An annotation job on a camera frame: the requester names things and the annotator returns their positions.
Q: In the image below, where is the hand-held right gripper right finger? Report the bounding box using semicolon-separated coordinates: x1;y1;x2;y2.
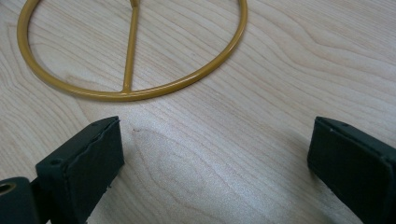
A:
306;116;396;224

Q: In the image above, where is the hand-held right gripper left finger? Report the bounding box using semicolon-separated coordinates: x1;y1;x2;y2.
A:
31;116;126;224

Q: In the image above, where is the gold metal ring stand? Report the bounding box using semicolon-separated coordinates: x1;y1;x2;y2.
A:
17;0;248;103

